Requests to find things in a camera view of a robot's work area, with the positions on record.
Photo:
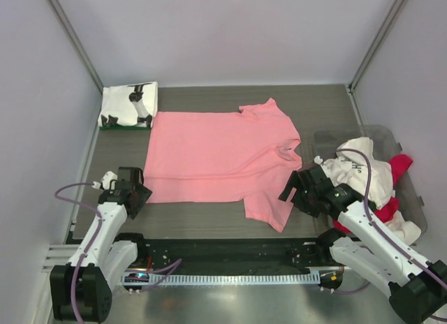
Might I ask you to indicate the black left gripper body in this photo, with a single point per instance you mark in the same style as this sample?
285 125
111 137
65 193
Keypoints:
142 194

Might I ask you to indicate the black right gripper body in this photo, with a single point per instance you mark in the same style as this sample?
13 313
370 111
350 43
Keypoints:
304 198

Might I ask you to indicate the pink t shirt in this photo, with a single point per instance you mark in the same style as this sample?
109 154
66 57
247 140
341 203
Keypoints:
206 157

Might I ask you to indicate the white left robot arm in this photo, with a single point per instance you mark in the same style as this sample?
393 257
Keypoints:
81 289

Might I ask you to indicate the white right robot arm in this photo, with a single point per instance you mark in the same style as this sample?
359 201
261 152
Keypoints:
415 287

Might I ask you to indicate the white crumpled t shirt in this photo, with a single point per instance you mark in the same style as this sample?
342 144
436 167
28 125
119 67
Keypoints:
407 231

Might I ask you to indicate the folded green t shirt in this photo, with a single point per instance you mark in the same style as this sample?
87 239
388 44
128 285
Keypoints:
124 128

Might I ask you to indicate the folded white printed t shirt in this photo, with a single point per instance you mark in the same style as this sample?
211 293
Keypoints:
133 106

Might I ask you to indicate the magenta crumpled t shirt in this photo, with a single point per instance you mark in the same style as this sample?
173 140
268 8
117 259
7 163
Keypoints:
378 179

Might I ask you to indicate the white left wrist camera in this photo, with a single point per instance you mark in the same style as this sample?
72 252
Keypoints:
107 182

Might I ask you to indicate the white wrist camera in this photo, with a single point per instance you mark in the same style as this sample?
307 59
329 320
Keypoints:
318 160
107 182

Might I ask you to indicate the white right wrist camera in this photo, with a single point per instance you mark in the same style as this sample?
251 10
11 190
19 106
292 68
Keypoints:
318 160

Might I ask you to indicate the white slotted cable duct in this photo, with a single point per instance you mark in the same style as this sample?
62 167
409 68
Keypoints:
140 280

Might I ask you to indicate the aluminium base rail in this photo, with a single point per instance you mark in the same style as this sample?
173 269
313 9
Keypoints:
58 254

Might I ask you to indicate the left aluminium frame post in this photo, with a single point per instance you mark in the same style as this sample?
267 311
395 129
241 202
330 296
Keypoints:
75 41

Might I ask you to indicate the aluminium frame post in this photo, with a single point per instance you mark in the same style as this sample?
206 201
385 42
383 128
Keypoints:
75 41
388 22

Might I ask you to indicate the right aluminium frame post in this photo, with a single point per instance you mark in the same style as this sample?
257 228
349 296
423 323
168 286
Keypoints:
388 22

